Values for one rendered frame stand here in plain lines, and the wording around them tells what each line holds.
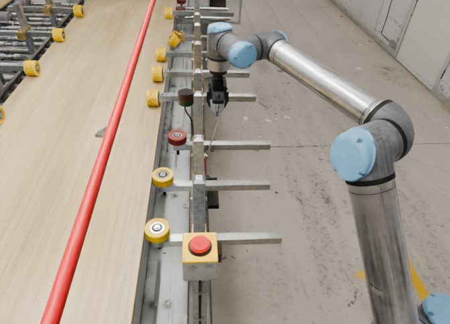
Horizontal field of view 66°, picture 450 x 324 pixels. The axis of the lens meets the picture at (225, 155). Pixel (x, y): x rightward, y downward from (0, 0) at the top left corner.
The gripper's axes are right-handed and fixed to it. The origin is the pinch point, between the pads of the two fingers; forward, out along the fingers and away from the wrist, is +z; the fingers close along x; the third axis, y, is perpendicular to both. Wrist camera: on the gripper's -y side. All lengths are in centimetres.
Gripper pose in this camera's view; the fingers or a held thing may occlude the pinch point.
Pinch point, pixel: (216, 114)
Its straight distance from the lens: 145.4
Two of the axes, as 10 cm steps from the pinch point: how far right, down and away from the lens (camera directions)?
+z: -0.5, 7.7, 6.4
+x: -10.0, 0.0, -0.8
